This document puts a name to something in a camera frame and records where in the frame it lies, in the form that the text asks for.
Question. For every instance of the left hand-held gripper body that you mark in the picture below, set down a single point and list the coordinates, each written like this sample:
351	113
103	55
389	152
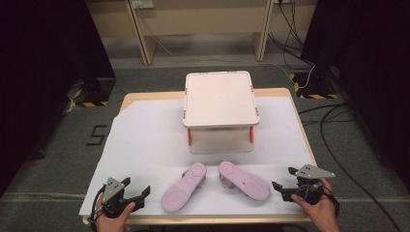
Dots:
112	193

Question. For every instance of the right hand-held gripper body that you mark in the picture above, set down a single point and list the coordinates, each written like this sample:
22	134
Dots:
311	172

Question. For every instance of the pink shoe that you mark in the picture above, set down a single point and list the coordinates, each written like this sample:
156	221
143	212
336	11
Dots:
245	182
182	193

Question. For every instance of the white plastic shoe box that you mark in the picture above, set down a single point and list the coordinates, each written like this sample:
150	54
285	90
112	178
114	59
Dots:
220	100

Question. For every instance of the person's left hand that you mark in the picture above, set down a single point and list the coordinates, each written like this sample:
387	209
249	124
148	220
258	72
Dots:
111	225

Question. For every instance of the person's right hand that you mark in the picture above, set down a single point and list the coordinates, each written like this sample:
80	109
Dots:
322	216

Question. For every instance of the white table cloth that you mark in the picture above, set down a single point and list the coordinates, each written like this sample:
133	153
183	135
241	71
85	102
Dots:
145	151

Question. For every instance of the wooden table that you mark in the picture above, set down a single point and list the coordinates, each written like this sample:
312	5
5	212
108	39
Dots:
206	220

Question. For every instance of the yellow-black striped stand base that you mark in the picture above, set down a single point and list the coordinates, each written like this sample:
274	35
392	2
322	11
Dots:
317	96
88	103

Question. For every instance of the black curtain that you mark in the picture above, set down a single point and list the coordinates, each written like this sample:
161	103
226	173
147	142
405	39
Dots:
38	80
370	64

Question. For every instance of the beige wooden desk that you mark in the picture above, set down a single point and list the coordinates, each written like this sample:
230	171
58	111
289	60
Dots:
199	21

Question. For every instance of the white wall socket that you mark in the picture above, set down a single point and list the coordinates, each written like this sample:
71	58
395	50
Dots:
142	4

